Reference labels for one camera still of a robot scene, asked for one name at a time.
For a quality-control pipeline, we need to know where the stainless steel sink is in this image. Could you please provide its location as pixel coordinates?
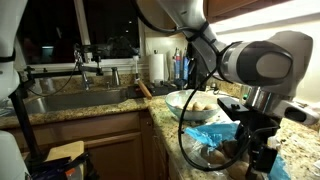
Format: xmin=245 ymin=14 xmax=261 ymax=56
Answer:
xmin=22 ymin=88 xmax=130 ymax=116

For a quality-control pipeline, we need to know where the large brown potato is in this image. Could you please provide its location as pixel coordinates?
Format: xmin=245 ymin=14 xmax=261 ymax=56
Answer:
xmin=226 ymin=161 xmax=251 ymax=180

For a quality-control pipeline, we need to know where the metal faucet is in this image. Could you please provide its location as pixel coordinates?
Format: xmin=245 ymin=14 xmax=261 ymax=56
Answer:
xmin=73 ymin=49 xmax=93 ymax=92

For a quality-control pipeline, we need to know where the wooden handle utensil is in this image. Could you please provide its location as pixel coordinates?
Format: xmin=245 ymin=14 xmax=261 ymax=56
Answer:
xmin=136 ymin=79 xmax=154 ymax=101

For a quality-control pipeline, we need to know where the under-cabinet strip light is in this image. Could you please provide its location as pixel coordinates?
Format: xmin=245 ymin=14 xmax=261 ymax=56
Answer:
xmin=211 ymin=1 xmax=320 ymax=35

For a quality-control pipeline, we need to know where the clear glass bowl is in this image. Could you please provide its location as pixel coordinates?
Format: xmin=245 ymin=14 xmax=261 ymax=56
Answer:
xmin=164 ymin=89 xmax=223 ymax=122

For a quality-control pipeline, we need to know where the metal soap dispenser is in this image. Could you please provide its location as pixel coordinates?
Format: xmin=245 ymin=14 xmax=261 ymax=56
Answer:
xmin=110 ymin=66 xmax=121 ymax=88

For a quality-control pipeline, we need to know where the black tray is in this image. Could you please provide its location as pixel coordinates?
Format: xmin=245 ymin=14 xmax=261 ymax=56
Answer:
xmin=126 ymin=82 xmax=178 ymax=100

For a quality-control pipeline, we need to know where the wooden lower cabinet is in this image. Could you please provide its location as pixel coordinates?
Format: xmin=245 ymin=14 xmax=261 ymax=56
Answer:
xmin=0 ymin=109 xmax=169 ymax=180

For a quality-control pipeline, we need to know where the metal cup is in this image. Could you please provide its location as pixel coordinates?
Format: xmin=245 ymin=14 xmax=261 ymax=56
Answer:
xmin=239 ymin=83 xmax=256 ymax=101

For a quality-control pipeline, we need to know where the white dish brush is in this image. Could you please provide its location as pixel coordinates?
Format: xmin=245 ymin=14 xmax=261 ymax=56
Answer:
xmin=132 ymin=54 xmax=141 ymax=84

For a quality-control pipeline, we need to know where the dark kitchen window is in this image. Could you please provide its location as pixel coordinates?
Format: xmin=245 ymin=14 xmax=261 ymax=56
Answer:
xmin=16 ymin=0 xmax=147 ymax=67

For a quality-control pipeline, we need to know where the white paper towel roll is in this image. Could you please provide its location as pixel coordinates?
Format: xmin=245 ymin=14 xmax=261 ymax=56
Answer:
xmin=148 ymin=49 xmax=166 ymax=84

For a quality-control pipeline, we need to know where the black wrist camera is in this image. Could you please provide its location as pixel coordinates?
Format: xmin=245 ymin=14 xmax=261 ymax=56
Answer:
xmin=217 ymin=96 xmax=250 ymax=123

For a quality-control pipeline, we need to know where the blue white plastic potato bag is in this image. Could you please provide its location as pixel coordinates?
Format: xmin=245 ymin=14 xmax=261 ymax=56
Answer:
xmin=182 ymin=121 xmax=291 ymax=180

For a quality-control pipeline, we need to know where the blue bottle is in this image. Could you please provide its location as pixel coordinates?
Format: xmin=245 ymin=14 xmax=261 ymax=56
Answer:
xmin=173 ymin=48 xmax=183 ymax=81
xmin=181 ymin=54 xmax=191 ymax=81

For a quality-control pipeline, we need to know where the wooden cabinet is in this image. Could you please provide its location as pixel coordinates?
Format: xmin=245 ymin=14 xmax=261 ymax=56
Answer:
xmin=203 ymin=0 xmax=292 ymax=24
xmin=0 ymin=109 xmax=169 ymax=180

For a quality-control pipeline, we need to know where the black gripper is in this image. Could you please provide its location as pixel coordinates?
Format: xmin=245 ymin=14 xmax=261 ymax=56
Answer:
xmin=237 ymin=113 xmax=281 ymax=180

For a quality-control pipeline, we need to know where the cardboard box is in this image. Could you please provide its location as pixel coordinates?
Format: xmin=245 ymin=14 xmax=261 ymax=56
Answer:
xmin=44 ymin=140 xmax=86 ymax=180

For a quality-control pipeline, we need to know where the black countertop appliance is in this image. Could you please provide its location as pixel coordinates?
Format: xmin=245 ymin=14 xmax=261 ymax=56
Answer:
xmin=187 ymin=43 xmax=211 ymax=92

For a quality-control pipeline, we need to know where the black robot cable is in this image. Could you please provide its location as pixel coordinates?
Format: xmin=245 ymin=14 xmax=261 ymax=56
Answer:
xmin=131 ymin=0 xmax=255 ymax=173

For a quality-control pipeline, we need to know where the black stand pole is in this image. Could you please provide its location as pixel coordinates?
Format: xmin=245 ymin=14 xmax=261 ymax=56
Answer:
xmin=9 ymin=89 xmax=43 ymax=167

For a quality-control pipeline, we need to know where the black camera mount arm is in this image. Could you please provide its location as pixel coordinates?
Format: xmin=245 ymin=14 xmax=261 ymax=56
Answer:
xmin=19 ymin=44 xmax=105 ymax=98

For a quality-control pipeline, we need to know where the black stereo camera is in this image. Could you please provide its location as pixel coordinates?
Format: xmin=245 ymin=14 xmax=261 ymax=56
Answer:
xmin=74 ymin=42 xmax=139 ymax=62

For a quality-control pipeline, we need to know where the wooden upper cabinet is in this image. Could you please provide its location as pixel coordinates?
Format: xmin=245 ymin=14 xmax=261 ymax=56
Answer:
xmin=203 ymin=0 xmax=292 ymax=24

